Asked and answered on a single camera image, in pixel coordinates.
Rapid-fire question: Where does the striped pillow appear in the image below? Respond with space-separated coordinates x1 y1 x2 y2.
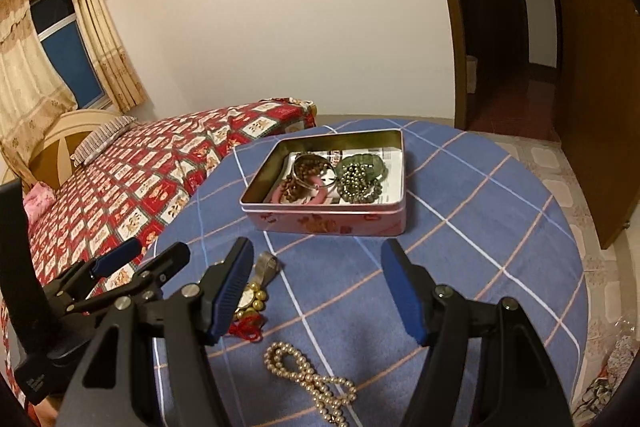
70 116 138 167

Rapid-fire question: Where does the patterned plastic bag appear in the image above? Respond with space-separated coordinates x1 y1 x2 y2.
573 319 639 426

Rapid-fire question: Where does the brown bead bracelet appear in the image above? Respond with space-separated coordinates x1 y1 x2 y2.
278 156 331 203

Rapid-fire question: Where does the dark green bead bracelet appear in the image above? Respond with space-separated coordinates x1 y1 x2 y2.
336 158 386 205

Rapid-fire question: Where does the gold bead necklace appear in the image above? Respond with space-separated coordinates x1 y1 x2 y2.
234 281 269 320

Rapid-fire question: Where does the silver watch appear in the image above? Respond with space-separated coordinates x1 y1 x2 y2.
239 251 280 311

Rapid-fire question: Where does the dark window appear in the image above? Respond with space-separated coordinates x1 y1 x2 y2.
29 0 108 109

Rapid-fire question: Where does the green jade bangle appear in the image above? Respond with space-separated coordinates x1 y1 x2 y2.
335 153 388 181

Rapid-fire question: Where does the beige curtain right panel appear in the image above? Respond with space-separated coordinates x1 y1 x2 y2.
72 0 146 113

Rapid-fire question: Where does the brown door frame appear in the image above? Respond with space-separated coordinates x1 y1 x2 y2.
447 0 468 130

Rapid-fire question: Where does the red patterned bedspread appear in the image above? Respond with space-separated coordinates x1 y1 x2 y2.
0 97 319 408

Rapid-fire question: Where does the white pearl necklace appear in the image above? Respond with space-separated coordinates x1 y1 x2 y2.
262 339 359 427

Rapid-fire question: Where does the pink bangle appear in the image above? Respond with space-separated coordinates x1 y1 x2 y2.
270 174 329 205

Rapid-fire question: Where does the beige curtain left panel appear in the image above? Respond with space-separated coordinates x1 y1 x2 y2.
0 0 77 187

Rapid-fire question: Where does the silver bangle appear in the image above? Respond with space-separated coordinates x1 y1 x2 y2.
291 153 336 188

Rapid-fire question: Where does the beige curtain panel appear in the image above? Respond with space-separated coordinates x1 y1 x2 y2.
72 0 146 113
0 0 77 187

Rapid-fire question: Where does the red string ornament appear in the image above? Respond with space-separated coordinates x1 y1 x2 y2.
228 313 265 343

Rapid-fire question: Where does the cream wooden headboard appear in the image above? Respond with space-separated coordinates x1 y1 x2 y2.
1 109 120 191

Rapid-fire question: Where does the pink pillow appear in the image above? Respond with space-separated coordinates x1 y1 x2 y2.
23 182 56 228

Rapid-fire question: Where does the brown wooden door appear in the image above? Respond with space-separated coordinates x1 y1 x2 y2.
555 0 639 248

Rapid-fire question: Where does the pink metal tin box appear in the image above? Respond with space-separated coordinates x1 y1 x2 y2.
240 129 407 236

